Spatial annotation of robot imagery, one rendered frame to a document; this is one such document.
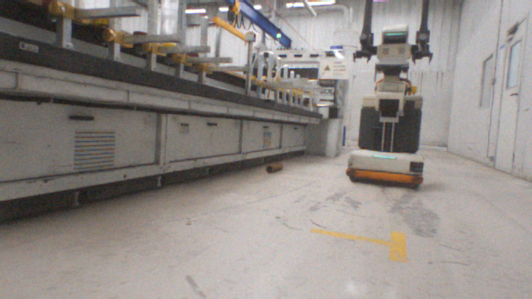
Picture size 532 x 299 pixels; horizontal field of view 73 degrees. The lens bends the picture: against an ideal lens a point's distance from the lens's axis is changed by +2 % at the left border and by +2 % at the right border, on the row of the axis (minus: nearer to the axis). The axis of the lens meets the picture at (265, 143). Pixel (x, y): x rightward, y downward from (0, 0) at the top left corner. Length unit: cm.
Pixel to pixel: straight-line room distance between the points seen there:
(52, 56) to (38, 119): 39
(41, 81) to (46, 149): 41
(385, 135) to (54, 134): 265
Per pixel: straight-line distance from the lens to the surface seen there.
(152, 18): 198
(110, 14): 149
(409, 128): 349
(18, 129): 177
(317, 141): 606
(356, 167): 320
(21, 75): 149
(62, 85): 159
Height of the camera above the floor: 46
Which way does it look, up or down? 3 degrees down
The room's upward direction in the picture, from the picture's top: 4 degrees clockwise
